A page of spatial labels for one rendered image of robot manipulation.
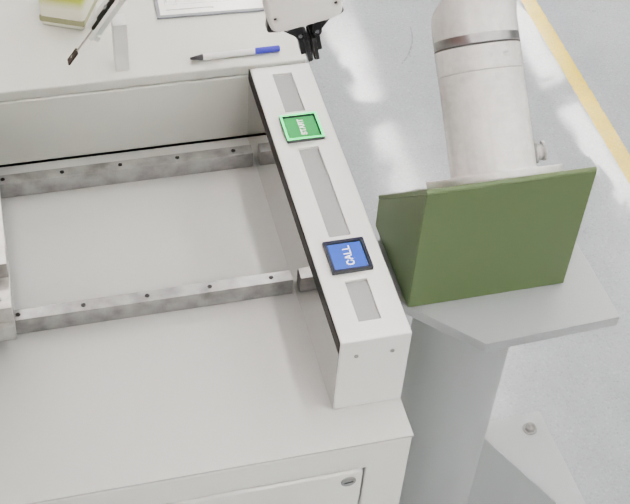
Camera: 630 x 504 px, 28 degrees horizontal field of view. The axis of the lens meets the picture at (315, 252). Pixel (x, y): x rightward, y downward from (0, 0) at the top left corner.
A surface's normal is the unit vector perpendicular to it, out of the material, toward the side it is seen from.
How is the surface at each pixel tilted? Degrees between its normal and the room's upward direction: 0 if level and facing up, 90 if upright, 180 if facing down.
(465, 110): 61
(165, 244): 0
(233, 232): 0
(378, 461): 90
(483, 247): 90
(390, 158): 0
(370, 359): 90
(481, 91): 49
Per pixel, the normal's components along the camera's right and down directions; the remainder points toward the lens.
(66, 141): 0.24, 0.72
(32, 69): 0.06, -0.68
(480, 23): 0.02, 0.04
